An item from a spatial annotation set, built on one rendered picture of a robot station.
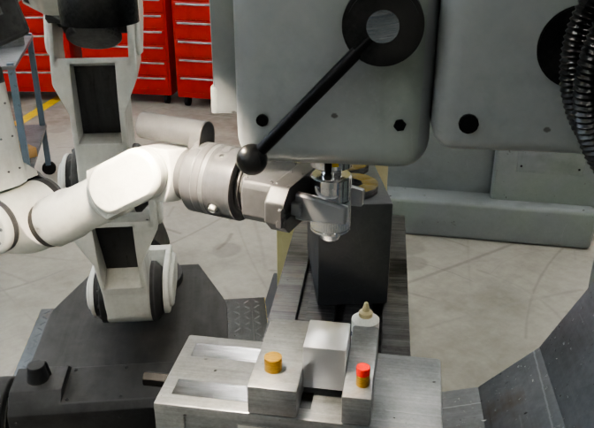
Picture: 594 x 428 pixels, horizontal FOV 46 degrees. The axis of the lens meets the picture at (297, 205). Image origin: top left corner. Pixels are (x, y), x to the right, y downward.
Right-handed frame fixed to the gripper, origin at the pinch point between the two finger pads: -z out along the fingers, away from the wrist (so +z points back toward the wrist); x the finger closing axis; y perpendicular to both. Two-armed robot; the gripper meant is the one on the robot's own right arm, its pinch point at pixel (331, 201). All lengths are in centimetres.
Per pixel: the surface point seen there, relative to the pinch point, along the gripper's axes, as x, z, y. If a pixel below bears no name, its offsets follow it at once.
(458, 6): -7.9, -14.0, -23.8
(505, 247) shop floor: 247, 6, 124
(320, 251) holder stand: 25.6, 11.5, 21.4
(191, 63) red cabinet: 388, 270, 91
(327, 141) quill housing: -9.5, -3.1, -10.6
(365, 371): -5.0, -7.0, 18.2
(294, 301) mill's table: 25.4, 15.9, 31.9
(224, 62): -5.3, 10.3, -16.0
